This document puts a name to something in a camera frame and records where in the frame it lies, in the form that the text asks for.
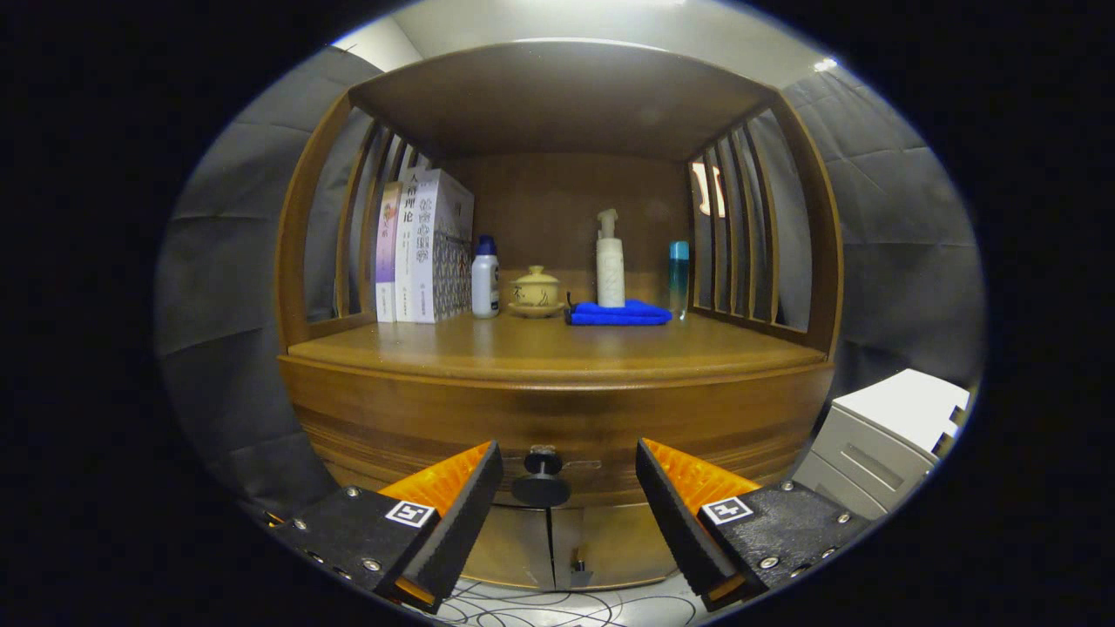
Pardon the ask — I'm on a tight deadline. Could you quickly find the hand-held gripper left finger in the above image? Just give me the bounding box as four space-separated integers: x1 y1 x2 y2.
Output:
270 440 504 615

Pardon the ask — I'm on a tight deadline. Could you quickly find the wooden cabinet door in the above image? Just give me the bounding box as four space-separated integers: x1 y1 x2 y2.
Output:
462 503 556 591
549 503 682 591

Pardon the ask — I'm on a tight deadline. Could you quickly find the white patterned book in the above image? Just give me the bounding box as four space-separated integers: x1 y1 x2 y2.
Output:
414 168 476 324

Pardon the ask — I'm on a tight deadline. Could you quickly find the white pump bottle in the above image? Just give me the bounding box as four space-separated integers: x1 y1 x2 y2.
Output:
596 209 626 308

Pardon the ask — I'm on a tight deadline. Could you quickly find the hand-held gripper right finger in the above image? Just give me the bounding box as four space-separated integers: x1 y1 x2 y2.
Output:
634 437 872 612

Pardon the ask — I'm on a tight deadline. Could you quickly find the blue folded cloth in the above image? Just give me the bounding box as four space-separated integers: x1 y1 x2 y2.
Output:
566 300 673 327

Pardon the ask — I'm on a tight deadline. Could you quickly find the teal bottle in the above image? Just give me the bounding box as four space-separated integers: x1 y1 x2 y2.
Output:
669 241 691 319

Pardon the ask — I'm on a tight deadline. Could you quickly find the white filing cabinet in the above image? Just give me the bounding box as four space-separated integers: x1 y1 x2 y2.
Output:
793 368 970 522

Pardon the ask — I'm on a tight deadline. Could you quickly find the wooden cabinet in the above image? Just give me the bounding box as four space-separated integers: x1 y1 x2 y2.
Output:
274 39 844 593

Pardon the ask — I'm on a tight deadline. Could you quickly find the black backdrop cloth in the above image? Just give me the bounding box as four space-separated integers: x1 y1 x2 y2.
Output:
155 44 987 523

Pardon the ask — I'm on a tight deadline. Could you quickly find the purple book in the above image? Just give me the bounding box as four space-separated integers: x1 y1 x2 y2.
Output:
375 181 403 323

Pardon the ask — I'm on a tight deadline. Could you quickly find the white bottle with blue cap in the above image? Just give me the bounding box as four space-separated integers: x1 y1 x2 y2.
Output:
471 235 501 319

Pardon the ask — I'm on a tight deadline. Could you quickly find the wooden drawer with black knob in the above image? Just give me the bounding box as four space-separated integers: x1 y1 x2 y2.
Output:
279 357 835 511

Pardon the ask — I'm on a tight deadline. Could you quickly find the yellow lidded teacup with saucer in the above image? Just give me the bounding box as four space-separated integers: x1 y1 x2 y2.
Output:
508 266 565 319

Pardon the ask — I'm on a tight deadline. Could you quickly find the wooden countertop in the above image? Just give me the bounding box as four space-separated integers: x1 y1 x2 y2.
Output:
287 309 828 368

